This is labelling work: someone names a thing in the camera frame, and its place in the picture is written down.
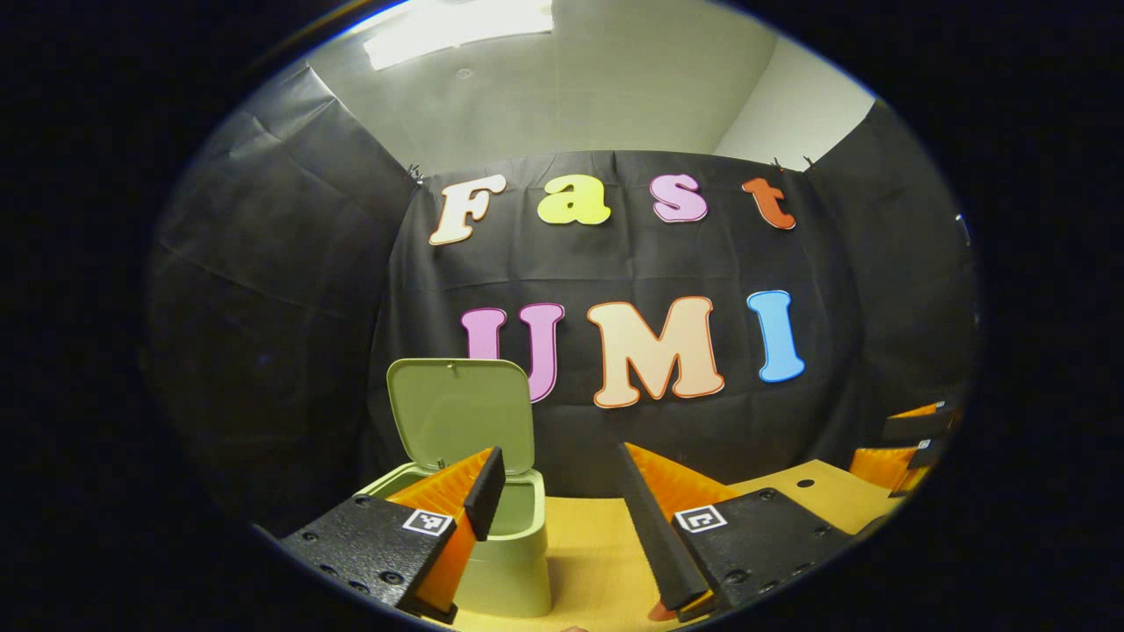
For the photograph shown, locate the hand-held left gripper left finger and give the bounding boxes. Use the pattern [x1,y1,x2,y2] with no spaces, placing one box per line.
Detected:
[279,446,508,626]

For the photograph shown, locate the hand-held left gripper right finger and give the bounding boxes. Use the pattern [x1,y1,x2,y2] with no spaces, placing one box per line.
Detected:
[615,442,857,624]

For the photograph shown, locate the light green garbage bin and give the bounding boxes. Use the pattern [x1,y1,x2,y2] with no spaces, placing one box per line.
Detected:
[356,358,552,618]

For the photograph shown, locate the wooden desktop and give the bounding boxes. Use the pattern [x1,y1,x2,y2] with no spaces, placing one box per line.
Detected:
[439,458,905,632]

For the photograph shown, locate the black backdrop cloth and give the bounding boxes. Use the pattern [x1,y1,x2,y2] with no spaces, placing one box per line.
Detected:
[145,66,980,536]

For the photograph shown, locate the ceiling light panel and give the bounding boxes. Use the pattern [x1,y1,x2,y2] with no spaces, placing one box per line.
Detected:
[364,0,554,71]

